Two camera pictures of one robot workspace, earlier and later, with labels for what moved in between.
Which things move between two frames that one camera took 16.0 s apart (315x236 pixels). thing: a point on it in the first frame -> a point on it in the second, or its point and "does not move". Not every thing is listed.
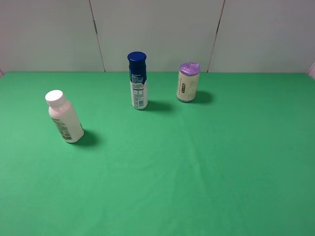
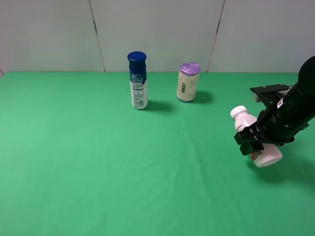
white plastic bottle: [64, 116] -> [271, 154]
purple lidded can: [187, 81] does not move
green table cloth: [238, 160] does not move
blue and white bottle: [138, 74] does not move
